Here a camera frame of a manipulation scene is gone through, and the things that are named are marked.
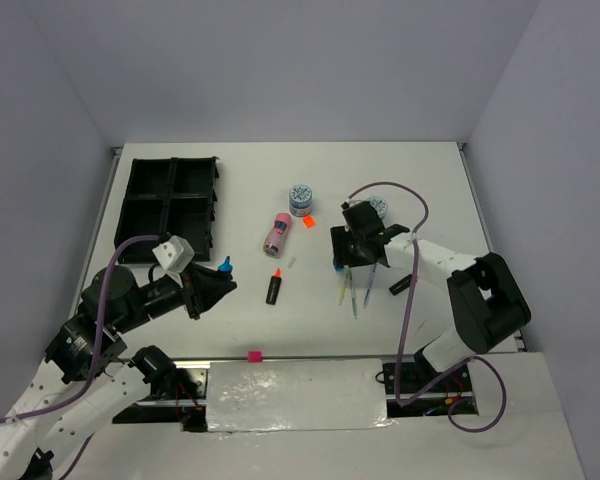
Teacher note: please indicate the black four-compartment organizer tray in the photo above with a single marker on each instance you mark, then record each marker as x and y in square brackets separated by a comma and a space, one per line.
[174, 196]

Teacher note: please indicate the pink highlighter cap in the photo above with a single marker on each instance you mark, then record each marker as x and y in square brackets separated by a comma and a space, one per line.
[254, 356]

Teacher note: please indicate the orange highlighter cap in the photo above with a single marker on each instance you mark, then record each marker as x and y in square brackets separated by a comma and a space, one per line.
[309, 222]

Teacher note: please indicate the blue-lidded jar right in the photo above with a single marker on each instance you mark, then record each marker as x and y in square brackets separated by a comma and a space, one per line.
[380, 205]

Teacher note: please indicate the blue-lidded jar left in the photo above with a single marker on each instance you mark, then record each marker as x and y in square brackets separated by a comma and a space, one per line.
[300, 200]

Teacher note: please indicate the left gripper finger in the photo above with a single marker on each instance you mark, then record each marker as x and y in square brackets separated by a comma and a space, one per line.
[209, 292]
[203, 277]

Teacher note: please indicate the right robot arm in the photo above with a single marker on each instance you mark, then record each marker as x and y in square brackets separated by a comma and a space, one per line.
[486, 302]

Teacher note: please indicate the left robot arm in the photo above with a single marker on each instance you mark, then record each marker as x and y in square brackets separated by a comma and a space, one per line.
[63, 406]

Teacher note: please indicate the green pen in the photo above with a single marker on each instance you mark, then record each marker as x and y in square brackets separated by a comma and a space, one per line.
[353, 294]

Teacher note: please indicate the blue pen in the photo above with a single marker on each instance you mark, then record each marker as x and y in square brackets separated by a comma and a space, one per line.
[370, 285]

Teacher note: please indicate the yellow pen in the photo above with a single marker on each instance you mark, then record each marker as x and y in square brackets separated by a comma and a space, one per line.
[344, 285]

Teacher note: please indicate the orange highlighter marker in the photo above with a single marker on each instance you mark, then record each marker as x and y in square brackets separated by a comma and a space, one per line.
[274, 287]

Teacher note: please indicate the pink highlighter marker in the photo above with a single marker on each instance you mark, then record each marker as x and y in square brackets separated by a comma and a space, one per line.
[401, 285]

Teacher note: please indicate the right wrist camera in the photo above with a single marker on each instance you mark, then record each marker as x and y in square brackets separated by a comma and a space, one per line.
[362, 218]

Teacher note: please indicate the blue-lidded jar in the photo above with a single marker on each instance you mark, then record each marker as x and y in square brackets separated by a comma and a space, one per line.
[380, 205]
[300, 200]

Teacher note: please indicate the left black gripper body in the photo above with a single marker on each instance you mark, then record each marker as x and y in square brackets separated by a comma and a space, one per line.
[162, 296]

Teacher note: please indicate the pink-capped clear tube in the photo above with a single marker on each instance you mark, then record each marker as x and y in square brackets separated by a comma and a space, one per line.
[275, 239]

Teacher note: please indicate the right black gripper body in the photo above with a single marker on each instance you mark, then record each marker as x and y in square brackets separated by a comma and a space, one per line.
[366, 262]

